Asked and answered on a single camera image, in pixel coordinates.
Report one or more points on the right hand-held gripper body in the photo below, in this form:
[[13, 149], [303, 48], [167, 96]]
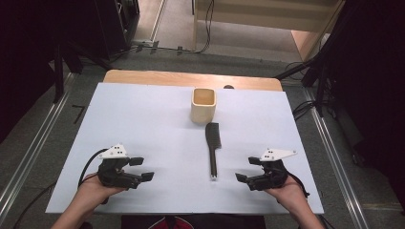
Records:
[[270, 178]]

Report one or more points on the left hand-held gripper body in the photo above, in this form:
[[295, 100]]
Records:
[[111, 173]]

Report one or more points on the black comb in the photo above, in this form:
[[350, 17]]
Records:
[[212, 143]]

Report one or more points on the person's right hand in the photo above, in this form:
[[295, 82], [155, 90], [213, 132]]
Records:
[[288, 192]]

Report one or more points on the person's left hand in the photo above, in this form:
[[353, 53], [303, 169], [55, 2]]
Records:
[[90, 191]]

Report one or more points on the white board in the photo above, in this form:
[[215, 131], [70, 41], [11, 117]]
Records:
[[143, 127]]

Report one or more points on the person's red black clothing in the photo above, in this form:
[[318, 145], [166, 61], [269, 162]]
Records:
[[223, 222]]

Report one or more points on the beige square cup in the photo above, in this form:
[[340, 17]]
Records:
[[203, 111]]

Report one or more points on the wooden table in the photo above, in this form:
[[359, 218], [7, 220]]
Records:
[[153, 77]]

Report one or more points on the black metal stand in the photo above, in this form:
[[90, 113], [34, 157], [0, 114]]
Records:
[[318, 79], [59, 73]]

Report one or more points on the black equipment cabinet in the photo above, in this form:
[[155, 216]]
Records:
[[116, 25]]

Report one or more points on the dark curtain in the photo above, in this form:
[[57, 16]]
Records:
[[22, 47], [375, 79]]

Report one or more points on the beige wooden furniture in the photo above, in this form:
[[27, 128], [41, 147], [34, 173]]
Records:
[[254, 16]]

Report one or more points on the metal floor rail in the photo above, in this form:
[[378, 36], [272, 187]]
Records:
[[158, 20], [337, 165], [31, 156]]

